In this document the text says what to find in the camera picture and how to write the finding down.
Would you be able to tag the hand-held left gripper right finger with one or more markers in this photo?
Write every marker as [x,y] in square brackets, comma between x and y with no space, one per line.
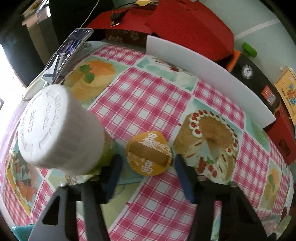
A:
[185,180]

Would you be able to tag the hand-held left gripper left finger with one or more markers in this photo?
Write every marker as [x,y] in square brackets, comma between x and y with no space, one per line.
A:
[113,178]

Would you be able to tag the orange round plush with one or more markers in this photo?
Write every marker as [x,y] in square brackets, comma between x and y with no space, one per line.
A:
[148,141]

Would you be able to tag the white plastic bottle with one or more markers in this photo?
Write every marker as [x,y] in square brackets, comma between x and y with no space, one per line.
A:
[60,129]

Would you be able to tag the printed checkered tablecloth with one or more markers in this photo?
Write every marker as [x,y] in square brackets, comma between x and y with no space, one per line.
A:
[150,97]

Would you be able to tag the teal plastic toy case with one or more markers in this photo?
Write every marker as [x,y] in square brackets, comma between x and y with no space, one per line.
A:
[22,234]

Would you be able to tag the red carton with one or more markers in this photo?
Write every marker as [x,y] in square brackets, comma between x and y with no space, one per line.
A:
[282,132]

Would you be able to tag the white board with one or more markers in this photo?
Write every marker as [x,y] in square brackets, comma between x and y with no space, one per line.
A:
[208,71]

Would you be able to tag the black box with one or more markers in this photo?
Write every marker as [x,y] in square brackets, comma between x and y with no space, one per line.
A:
[256,78]

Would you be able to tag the orange carton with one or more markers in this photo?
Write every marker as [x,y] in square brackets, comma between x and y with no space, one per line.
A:
[234,61]

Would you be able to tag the smartphone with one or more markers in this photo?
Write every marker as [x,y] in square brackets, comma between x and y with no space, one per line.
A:
[67,51]

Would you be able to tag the green round knob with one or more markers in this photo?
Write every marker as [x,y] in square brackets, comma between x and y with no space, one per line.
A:
[249,49]

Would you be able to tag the black cabinet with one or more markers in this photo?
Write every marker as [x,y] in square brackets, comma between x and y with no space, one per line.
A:
[23,58]

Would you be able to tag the large red gift box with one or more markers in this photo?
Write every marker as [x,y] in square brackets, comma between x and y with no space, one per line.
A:
[185,27]

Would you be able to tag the black clip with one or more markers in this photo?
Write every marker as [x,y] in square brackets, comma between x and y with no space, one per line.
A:
[116,17]

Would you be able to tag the yellow paper tag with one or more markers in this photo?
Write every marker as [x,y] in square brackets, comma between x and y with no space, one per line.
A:
[144,2]

